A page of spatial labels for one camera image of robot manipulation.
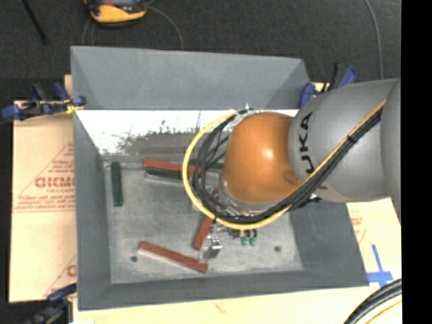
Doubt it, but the red-brown flat block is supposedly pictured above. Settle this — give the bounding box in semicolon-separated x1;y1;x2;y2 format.
142;159;204;176
192;188;220;251
137;240;209;274

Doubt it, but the dark green flat block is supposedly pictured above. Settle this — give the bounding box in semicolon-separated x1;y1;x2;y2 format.
111;161;124;207
144;168;190;184

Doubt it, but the grey metal bin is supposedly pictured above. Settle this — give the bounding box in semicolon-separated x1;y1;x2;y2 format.
70;45;369;311

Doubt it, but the brown cardboard board, red print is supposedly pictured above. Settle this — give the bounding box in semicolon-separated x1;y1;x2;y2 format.
8;98;78;304

